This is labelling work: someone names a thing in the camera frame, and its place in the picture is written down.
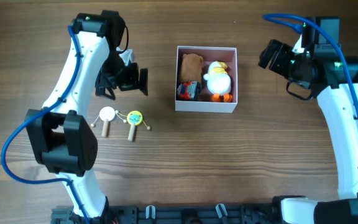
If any pink white cardboard box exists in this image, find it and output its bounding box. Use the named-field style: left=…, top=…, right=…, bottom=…
left=175, top=46, right=238, bottom=113

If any red toy fire truck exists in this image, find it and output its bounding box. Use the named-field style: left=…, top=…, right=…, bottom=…
left=177, top=81, right=201, bottom=101

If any yellow cat rattle drum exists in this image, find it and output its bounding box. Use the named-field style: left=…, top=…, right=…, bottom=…
left=116, top=110, right=151, bottom=141

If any white yellow plush duck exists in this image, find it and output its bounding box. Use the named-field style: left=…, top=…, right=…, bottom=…
left=203, top=61, right=233, bottom=103

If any blue cable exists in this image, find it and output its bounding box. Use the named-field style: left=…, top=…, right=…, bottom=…
left=0, top=24, right=90, bottom=224
left=262, top=13, right=358, bottom=184

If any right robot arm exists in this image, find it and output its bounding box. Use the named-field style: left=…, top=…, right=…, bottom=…
left=259, top=14, right=358, bottom=223

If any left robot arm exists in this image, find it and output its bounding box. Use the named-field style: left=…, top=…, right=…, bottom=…
left=25, top=10, right=148, bottom=223

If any brown plush bear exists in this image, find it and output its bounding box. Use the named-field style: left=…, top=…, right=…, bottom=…
left=178, top=54, right=203, bottom=83

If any left blue cable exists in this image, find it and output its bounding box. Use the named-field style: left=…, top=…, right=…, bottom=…
left=0, top=24, right=90, bottom=224

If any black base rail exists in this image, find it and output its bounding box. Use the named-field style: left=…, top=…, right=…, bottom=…
left=50, top=203, right=279, bottom=224

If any right blue cable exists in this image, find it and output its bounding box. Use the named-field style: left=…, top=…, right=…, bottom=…
left=262, top=13, right=358, bottom=184

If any white wooden rattle drum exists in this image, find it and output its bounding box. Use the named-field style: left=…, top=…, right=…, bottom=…
left=91, top=106, right=124, bottom=138

